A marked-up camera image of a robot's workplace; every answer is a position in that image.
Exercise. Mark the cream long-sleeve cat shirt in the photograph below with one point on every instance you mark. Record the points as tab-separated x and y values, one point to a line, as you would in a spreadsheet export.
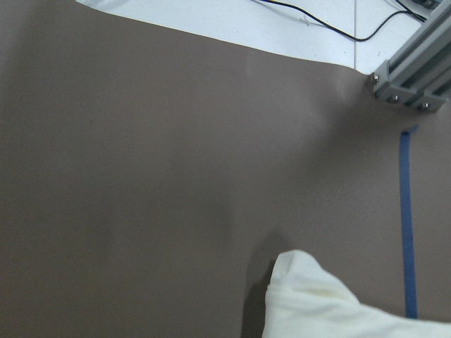
304	300

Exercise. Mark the grey aluminium frame post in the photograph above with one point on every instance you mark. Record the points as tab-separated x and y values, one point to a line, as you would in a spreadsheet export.
418	74

